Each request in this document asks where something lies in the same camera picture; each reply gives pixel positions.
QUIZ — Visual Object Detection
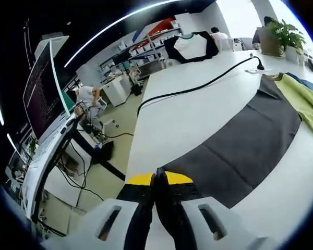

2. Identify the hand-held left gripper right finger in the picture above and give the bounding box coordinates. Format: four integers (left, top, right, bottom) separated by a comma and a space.
155, 167, 272, 250

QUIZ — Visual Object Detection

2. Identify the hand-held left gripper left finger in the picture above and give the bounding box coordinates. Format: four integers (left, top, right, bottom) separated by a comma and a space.
41, 172, 157, 250

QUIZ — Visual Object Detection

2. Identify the dark grey cloth template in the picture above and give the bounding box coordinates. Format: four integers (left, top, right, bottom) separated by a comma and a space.
161, 74, 303, 209

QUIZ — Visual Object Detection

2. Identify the black floor box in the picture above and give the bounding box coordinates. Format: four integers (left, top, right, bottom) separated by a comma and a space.
92, 139, 115, 164

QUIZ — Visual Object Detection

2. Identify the black laptop stand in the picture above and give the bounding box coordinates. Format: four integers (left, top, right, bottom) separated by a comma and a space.
31, 114, 126, 224

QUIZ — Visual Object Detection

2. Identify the small green plant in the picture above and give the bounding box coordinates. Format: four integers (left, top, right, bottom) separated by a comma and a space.
28, 137, 39, 156

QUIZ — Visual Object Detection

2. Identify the small black monitor stand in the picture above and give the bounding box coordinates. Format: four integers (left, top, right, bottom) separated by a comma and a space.
112, 51, 144, 96

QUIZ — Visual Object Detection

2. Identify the white drawer cabinet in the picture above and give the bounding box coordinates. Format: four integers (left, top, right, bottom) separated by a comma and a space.
101, 75, 133, 107

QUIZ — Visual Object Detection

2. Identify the white laptop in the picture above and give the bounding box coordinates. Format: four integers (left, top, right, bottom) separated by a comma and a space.
22, 38, 78, 217

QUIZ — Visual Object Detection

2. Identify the white power socket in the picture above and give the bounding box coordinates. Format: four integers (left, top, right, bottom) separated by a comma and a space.
244, 67, 273, 74

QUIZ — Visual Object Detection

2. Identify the shelf of white storage bins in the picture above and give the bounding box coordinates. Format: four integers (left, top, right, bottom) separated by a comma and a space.
98, 18, 185, 79

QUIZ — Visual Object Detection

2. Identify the linear ceiling light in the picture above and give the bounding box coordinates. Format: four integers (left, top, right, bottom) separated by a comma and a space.
64, 0, 218, 68

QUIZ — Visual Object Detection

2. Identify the black white raglan shirt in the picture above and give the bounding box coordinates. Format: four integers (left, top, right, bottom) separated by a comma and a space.
163, 31, 220, 65

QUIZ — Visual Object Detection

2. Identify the brown cardboard box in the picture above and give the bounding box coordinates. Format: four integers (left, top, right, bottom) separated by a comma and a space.
260, 27, 285, 57

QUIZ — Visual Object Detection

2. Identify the potted green plant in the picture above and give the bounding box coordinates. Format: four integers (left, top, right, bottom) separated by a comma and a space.
267, 18, 307, 63

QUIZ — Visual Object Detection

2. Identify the black power cable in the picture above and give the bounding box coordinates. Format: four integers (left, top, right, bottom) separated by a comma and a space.
137, 56, 265, 118

